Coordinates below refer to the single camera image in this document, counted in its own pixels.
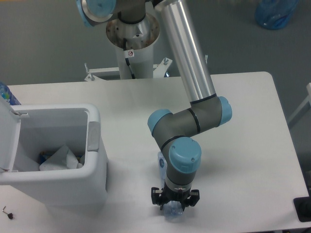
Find clear plastic wrapper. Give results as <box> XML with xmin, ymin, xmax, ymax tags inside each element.
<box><xmin>39</xmin><ymin>145</ymin><xmax>83</xmax><ymax>171</ymax></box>

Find white pedestal foot brackets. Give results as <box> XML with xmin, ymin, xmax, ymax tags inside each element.
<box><xmin>84</xmin><ymin>57</ymin><xmax>173</xmax><ymax>82</ymax></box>

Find clear plastic water bottle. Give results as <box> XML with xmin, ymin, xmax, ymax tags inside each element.
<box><xmin>157</xmin><ymin>152</ymin><xmax>183</xmax><ymax>221</ymax></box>

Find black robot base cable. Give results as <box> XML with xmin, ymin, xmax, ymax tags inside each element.
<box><xmin>122</xmin><ymin>38</ymin><xmax>136</xmax><ymax>80</ymax></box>

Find blue plastic bag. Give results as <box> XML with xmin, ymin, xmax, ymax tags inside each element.
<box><xmin>254</xmin><ymin>0</ymin><xmax>300</xmax><ymax>30</ymax></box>

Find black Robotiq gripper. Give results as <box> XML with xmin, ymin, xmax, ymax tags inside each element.
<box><xmin>151</xmin><ymin>185</ymin><xmax>200</xmax><ymax>211</ymax></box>

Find white frame at right edge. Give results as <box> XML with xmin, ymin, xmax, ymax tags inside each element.
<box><xmin>288</xmin><ymin>83</ymin><xmax>311</xmax><ymax>129</ymax></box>

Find white trash can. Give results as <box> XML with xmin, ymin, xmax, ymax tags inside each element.
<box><xmin>0</xmin><ymin>99</ymin><xmax>108</xmax><ymax>206</ymax></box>

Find blue snack wrapper in bin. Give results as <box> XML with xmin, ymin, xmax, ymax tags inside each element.
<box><xmin>39</xmin><ymin>151</ymin><xmax>53</xmax><ymax>164</ymax></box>

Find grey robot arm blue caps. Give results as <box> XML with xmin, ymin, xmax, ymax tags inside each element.
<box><xmin>76</xmin><ymin>0</ymin><xmax>232</xmax><ymax>209</ymax></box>

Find black device at table edge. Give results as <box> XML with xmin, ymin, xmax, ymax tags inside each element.
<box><xmin>294</xmin><ymin>197</ymin><xmax>311</xmax><ymax>222</ymax></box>

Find blue labelled bottle at edge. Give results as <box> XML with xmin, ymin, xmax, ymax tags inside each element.
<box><xmin>0</xmin><ymin>82</ymin><xmax>21</xmax><ymax>105</ymax></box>

